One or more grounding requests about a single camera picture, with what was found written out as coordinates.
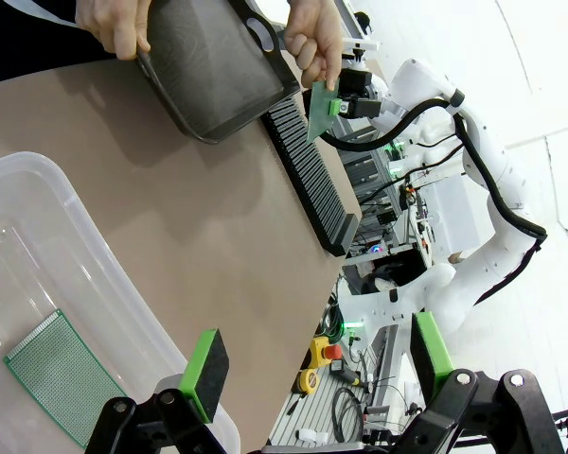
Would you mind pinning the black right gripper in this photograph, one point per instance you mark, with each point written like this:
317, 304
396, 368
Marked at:
360, 85

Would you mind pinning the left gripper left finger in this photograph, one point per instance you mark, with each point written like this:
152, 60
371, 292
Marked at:
203, 373

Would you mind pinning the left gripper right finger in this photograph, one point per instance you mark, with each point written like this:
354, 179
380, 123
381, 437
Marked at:
433, 350

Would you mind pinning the green perforated PCB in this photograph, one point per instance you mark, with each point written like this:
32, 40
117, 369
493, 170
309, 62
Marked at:
61, 378
319, 111

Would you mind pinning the black plastic tray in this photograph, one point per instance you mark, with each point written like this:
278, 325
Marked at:
213, 66

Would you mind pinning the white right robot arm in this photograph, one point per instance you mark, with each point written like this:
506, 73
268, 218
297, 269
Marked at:
487, 161

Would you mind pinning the person's left hand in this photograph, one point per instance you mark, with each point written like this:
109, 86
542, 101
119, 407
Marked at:
314, 42

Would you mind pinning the person's right hand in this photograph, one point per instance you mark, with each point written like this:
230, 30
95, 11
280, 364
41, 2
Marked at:
109, 26

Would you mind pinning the black slotted PCB rack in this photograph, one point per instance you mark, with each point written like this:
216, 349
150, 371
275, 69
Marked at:
312, 179

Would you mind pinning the black yellow screwdriver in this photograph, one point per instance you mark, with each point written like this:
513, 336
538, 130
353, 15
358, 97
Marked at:
345, 373

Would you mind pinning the yellow tape measure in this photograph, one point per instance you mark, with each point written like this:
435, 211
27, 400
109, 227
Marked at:
306, 381

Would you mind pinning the yellow emergency stop button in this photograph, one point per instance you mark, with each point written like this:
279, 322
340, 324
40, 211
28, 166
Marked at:
323, 352

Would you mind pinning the aluminium side table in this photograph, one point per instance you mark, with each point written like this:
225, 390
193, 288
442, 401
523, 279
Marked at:
312, 416

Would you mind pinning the white control box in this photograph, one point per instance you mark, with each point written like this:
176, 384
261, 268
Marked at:
459, 215

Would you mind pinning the clear plastic storage box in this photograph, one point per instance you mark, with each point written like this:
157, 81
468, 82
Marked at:
76, 246

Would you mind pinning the person in black jacket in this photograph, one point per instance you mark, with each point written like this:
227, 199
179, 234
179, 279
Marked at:
23, 42

